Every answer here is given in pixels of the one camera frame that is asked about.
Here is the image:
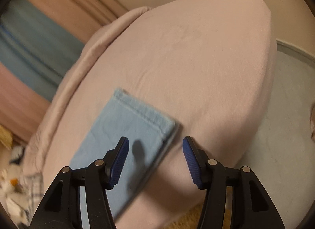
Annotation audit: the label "large plaid pillow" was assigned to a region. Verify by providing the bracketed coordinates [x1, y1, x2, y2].
[5, 172, 45, 226]

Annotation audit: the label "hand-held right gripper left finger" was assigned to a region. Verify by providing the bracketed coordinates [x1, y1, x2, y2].
[29, 136, 130, 229]

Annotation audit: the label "grey goose plush toy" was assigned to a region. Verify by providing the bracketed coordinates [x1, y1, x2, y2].
[0, 165, 25, 195]

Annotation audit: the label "pink curtain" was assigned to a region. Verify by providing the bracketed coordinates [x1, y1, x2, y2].
[0, 67, 51, 144]
[19, 0, 130, 44]

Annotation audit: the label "yellow hanging fringe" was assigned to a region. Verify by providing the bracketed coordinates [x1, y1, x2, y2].
[0, 125, 13, 150]

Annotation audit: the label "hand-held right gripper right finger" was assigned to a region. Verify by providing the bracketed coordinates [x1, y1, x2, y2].
[182, 136, 286, 229]

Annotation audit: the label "bed with pink sheet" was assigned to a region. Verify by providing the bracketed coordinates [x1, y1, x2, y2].
[23, 0, 278, 229]

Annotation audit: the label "pink duvet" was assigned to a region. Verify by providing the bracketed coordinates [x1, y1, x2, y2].
[23, 6, 154, 173]

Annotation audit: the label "grey round rug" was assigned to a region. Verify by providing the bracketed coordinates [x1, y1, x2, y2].
[236, 38, 315, 222]

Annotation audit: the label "yellow fluffy rug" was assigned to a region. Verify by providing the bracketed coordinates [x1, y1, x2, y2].
[166, 203, 233, 229]

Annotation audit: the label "blue curtain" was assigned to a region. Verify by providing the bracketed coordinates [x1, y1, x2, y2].
[0, 0, 86, 103]

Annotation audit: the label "light blue denim pants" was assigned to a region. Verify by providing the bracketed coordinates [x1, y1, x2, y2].
[69, 87, 184, 223]

